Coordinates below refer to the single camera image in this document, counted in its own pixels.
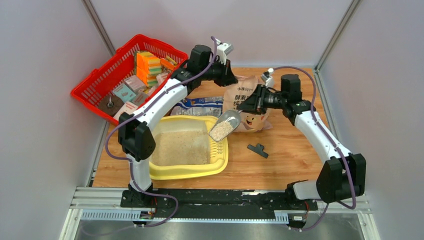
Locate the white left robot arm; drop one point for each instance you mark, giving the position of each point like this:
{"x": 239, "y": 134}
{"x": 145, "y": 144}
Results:
{"x": 135, "y": 131}

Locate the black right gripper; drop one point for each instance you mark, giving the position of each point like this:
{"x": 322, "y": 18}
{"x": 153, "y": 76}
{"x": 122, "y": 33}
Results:
{"x": 255, "y": 102}

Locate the metal litter scoop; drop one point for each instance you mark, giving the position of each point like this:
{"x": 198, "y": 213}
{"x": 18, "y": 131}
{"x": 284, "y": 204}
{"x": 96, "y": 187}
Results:
{"x": 227, "y": 123}

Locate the grey pink small box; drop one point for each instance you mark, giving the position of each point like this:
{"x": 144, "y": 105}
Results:
{"x": 135, "y": 84}

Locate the orange yellow sponge pack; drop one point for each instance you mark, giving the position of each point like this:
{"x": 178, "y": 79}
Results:
{"x": 147, "y": 67}

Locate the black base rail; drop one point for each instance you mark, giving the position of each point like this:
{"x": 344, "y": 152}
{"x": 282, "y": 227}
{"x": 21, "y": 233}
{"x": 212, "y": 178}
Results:
{"x": 214, "y": 203}

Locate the blue chips bag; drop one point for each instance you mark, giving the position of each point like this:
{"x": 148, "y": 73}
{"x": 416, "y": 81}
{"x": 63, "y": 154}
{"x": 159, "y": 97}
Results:
{"x": 203, "y": 106}

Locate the teal small box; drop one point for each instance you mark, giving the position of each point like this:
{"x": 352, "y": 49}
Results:
{"x": 123, "y": 92}

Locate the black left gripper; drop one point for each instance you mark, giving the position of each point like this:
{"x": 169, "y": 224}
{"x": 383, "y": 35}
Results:
{"x": 226, "y": 77}

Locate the red plastic basket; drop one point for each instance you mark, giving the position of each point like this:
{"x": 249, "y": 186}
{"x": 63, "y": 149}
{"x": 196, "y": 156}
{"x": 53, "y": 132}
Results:
{"x": 101, "y": 82}

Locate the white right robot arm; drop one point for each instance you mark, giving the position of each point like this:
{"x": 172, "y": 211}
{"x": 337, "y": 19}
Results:
{"x": 343, "y": 173}

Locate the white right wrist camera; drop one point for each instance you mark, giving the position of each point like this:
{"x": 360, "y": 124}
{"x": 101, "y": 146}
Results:
{"x": 267, "y": 78}

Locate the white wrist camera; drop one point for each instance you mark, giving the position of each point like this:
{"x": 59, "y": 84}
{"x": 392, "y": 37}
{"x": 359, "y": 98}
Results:
{"x": 267, "y": 78}
{"x": 223, "y": 50}

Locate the black bag clip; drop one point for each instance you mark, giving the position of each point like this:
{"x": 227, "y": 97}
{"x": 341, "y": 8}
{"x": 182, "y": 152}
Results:
{"x": 258, "y": 149}

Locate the brown round disc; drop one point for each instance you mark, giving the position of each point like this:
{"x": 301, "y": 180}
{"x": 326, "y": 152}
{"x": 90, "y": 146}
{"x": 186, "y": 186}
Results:
{"x": 110, "y": 105}

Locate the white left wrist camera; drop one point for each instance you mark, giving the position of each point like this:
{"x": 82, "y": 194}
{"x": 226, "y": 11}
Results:
{"x": 223, "y": 50}

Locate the yellow plastic litter box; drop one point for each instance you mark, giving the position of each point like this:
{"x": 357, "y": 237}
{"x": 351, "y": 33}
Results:
{"x": 185, "y": 150}

